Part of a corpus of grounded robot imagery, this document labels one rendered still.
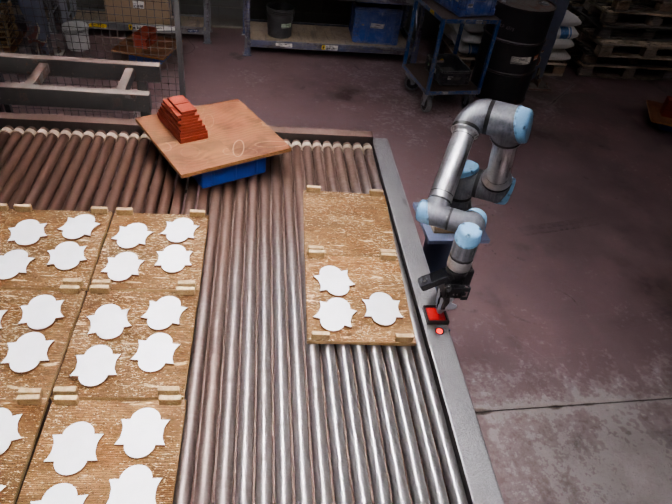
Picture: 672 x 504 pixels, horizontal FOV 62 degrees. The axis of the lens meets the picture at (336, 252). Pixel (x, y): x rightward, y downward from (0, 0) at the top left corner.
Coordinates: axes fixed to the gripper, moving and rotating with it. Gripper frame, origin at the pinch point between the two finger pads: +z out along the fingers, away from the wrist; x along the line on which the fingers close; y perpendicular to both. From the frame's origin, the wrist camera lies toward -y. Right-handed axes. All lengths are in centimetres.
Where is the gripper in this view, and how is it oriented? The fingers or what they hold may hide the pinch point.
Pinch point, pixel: (437, 310)
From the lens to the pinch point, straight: 194.5
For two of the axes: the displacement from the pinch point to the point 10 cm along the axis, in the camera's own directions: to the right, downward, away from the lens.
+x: -0.9, -6.6, 7.5
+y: 9.9, 0.2, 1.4
